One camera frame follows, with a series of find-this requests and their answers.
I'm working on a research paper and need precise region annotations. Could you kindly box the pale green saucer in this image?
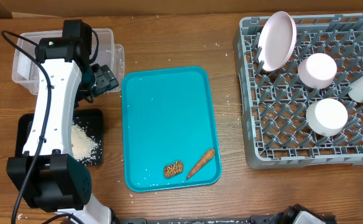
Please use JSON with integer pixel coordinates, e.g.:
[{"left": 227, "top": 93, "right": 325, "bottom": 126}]
[{"left": 306, "top": 98, "right": 348, "bottom": 137}]

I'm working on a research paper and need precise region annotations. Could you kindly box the pink bowl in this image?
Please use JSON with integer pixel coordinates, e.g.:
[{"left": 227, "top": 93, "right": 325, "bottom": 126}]
[{"left": 298, "top": 53, "right": 337, "bottom": 89}]

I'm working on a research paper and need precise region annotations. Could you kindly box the pile of white rice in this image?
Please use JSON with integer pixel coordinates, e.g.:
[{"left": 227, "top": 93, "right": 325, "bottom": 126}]
[{"left": 71, "top": 122, "right": 101, "bottom": 164}]

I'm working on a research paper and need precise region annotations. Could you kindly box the large white plate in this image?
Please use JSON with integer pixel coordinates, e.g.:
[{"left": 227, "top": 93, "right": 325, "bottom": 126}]
[{"left": 258, "top": 11, "right": 297, "bottom": 72}]

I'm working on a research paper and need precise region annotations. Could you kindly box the carrot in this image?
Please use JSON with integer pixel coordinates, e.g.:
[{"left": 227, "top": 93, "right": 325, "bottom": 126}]
[{"left": 186, "top": 149, "right": 216, "bottom": 180}]

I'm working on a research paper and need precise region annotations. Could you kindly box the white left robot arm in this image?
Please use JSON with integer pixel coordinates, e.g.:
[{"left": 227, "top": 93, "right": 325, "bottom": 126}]
[{"left": 6, "top": 19, "right": 119, "bottom": 223}]

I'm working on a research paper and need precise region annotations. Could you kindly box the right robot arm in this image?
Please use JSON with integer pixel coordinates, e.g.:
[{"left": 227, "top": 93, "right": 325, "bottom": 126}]
[{"left": 269, "top": 98, "right": 348, "bottom": 224}]

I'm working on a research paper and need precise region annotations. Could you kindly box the grey dishwasher rack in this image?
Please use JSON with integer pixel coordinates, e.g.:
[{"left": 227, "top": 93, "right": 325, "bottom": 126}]
[{"left": 234, "top": 13, "right": 363, "bottom": 169}]

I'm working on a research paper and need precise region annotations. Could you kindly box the black tray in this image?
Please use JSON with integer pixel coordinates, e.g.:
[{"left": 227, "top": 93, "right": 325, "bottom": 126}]
[{"left": 15, "top": 109, "right": 104, "bottom": 166}]

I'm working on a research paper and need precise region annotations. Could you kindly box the clear plastic bin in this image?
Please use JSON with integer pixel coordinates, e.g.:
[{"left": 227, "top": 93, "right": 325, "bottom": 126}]
[{"left": 12, "top": 29, "right": 115, "bottom": 95}]

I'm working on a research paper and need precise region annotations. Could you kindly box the teal plastic tray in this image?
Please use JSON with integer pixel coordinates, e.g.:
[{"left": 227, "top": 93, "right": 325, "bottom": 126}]
[{"left": 121, "top": 66, "right": 222, "bottom": 192}]

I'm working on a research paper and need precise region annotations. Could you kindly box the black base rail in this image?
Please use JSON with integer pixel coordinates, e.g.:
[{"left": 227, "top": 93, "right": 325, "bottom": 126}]
[{"left": 116, "top": 214, "right": 338, "bottom": 224}]

